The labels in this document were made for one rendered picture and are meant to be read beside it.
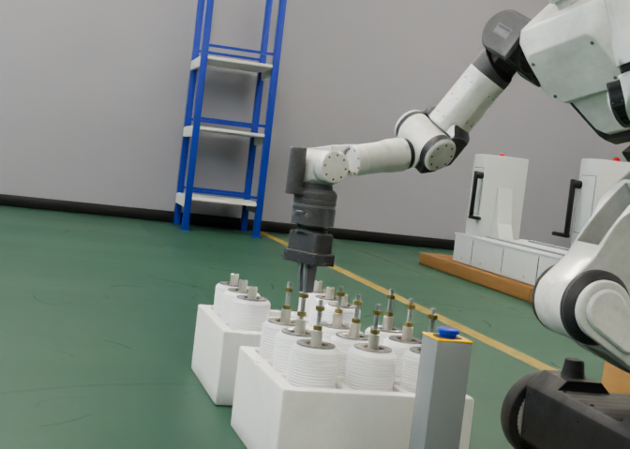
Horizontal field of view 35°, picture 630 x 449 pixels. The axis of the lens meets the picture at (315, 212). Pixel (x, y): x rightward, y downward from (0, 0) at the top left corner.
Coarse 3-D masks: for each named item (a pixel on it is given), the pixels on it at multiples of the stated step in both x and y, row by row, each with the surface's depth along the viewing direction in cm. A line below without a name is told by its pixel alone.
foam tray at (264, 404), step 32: (256, 352) 214; (256, 384) 202; (288, 384) 187; (256, 416) 199; (288, 416) 183; (320, 416) 185; (352, 416) 187; (384, 416) 189; (256, 448) 197; (288, 448) 184; (320, 448) 186; (352, 448) 188; (384, 448) 189
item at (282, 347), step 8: (280, 336) 201; (288, 336) 200; (280, 344) 200; (288, 344) 199; (280, 352) 200; (288, 352) 199; (280, 360) 200; (288, 360) 199; (280, 368) 200; (288, 368) 199
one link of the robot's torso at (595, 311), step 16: (592, 288) 183; (608, 288) 184; (576, 304) 184; (592, 304) 182; (608, 304) 183; (624, 304) 184; (592, 320) 182; (608, 320) 183; (624, 320) 184; (592, 336) 184; (608, 336) 184; (624, 336) 184; (592, 352) 201; (608, 352) 188; (624, 352) 185; (624, 368) 201
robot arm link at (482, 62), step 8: (480, 56) 208; (488, 56) 207; (496, 56) 207; (472, 64) 209; (480, 64) 207; (488, 64) 206; (496, 64) 208; (504, 64) 208; (488, 72) 206; (496, 72) 206; (504, 72) 210; (512, 72) 211; (496, 80) 206; (504, 80) 207; (504, 88) 209
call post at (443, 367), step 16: (432, 352) 178; (448, 352) 177; (464, 352) 178; (432, 368) 177; (448, 368) 178; (464, 368) 178; (416, 384) 183; (432, 384) 177; (448, 384) 178; (464, 384) 179; (416, 400) 182; (432, 400) 177; (448, 400) 178; (464, 400) 179; (416, 416) 182; (432, 416) 177; (448, 416) 178; (416, 432) 181; (432, 432) 178; (448, 432) 178; (416, 448) 180; (432, 448) 178; (448, 448) 179
